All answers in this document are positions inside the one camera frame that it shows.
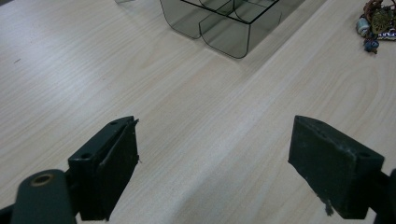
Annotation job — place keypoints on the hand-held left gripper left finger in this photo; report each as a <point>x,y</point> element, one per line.
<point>106,168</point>

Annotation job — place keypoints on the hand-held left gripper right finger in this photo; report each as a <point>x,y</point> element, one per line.
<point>333,168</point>

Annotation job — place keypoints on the beaded jewelry pile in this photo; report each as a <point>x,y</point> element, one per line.
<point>377,23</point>

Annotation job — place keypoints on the smoky transparent compartment organizer box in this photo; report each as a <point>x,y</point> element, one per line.
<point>229,23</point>

